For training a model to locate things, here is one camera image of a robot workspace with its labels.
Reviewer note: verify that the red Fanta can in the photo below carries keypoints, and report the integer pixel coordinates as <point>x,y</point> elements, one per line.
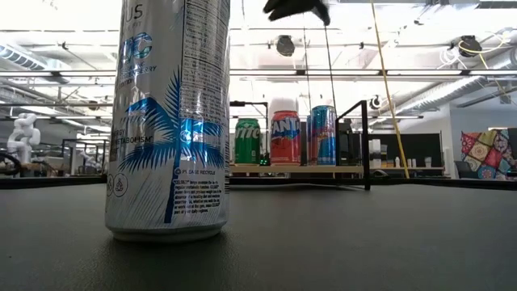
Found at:
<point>284,141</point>

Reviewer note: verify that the black aluminium rig frame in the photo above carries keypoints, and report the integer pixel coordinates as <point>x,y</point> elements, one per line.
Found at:
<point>464,182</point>

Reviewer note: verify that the wooden shelf board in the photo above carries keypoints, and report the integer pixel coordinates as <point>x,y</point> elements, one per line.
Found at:
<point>291,169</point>

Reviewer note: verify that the black shelf end frame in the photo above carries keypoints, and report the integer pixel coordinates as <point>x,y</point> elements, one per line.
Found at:
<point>365,153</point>

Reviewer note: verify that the black boxy machine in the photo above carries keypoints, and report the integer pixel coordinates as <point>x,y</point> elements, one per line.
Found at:
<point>349,145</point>

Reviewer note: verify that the black table mat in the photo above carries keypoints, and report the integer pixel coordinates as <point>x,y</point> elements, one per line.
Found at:
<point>363,242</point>

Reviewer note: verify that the green Sprite can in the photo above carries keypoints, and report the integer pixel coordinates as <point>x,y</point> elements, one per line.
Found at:
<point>247,141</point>

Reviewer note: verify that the black wall panel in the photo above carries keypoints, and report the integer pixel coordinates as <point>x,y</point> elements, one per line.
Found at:
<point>420,149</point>

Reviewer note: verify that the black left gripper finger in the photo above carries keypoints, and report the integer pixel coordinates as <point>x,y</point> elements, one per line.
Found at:
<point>295,6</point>

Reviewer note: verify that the dark can bottom centre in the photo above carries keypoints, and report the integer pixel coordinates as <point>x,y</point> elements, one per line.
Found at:
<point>169,141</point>

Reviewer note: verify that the long ceiling light strip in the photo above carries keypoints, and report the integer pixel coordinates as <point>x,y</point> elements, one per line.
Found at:
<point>323,72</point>

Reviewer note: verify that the silver ventilation duct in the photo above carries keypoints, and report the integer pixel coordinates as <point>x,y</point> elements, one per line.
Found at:
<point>20,56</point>
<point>464,89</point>

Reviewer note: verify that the white tower appliance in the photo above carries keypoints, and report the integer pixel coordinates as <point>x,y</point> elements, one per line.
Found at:
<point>284,104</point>

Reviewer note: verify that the white robot figure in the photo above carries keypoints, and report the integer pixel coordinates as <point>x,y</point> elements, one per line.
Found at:
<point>24,133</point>

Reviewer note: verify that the colourful patchwork quilt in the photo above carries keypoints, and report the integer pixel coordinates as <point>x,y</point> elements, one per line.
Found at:
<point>484,153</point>

